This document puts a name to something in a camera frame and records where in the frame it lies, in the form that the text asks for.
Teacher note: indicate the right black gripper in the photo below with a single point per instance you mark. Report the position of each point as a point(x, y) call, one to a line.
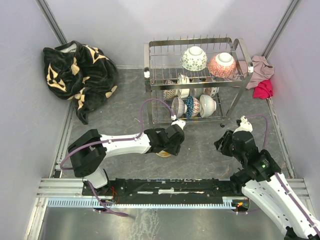
point(220, 145)

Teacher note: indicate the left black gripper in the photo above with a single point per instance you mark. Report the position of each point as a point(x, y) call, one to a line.
point(175, 150)

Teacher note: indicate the yellow floral bowl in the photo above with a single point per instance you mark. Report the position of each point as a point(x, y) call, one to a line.
point(163, 154)

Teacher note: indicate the blue triangle patterned bowl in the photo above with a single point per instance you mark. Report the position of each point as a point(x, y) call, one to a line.
point(193, 107)

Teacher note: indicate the brown cross patterned bowl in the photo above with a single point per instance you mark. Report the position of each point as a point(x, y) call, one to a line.
point(169, 94)

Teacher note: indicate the plain white bowl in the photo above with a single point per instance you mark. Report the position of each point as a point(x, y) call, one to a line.
point(207, 106)

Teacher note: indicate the stainless steel dish rack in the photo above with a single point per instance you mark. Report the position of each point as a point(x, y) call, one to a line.
point(162, 62)

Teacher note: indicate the red diamond patterned bowl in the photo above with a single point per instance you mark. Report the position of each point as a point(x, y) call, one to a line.
point(194, 59)

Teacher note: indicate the black leaf patterned bowl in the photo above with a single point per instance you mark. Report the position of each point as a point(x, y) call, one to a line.
point(222, 65)

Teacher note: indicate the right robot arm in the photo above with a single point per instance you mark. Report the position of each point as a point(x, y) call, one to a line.
point(262, 181)

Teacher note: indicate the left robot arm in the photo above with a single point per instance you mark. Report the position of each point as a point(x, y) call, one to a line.
point(88, 151)

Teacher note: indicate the magenta cloth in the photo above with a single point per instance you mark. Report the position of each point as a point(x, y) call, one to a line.
point(264, 90)

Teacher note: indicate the dusty pink cloth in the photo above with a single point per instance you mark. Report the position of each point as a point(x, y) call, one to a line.
point(262, 71)

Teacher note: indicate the black and cream blanket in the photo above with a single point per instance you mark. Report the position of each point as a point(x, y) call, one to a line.
point(82, 74)

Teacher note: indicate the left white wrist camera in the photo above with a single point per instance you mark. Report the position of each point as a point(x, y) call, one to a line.
point(179, 122)

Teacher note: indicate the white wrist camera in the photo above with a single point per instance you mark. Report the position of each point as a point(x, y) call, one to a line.
point(243, 125)
point(179, 122)

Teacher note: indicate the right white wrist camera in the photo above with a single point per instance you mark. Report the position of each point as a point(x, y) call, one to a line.
point(243, 125)

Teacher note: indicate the light blue cable duct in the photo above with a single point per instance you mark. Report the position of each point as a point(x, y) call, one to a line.
point(91, 202)

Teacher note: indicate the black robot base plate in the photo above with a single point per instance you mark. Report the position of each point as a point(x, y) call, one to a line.
point(168, 191)

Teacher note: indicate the aluminium frame rail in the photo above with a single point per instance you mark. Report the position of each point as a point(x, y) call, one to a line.
point(81, 188)

